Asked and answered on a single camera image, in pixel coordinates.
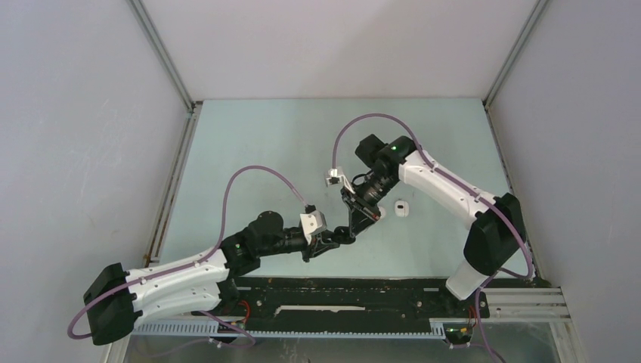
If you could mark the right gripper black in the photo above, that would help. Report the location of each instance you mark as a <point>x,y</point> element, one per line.
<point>363,215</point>

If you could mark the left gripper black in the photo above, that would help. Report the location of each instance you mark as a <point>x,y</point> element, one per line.
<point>317,247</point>

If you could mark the black charging case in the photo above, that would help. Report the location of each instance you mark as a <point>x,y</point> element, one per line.
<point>342,235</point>

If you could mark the white charging case with dot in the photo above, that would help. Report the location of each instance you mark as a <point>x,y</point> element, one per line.
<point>401,208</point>

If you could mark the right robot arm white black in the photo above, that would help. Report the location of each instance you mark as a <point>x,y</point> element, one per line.
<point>495,224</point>

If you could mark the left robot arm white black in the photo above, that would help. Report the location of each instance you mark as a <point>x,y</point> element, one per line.
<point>119,301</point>

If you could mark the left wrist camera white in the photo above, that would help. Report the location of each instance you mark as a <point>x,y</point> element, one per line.
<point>313,223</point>

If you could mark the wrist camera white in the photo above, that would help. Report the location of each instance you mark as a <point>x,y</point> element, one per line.
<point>336,176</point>
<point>313,223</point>

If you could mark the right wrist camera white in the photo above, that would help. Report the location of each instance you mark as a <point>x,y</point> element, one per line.
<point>336,176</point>

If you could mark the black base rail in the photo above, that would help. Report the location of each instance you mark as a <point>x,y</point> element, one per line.
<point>346,303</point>

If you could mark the white slotted cable duct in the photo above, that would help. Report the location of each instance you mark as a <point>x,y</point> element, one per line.
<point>202,328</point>

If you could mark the right aluminium frame post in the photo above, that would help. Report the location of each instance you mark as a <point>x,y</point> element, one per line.
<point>519,45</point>

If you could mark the aluminium frame post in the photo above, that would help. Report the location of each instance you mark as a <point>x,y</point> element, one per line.
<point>519,45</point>
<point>142,15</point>

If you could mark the left aluminium frame post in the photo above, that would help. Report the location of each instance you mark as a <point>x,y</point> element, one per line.
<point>142,15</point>

